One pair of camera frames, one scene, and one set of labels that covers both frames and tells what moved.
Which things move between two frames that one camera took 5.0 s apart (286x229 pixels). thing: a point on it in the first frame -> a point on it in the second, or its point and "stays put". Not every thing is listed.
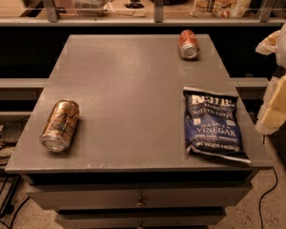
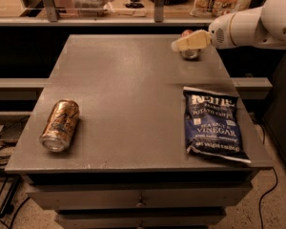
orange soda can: x=59 y=128 stays put
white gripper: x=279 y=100 -> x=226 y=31
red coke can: x=189 y=45 stays put
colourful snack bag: x=222 y=1 stays put
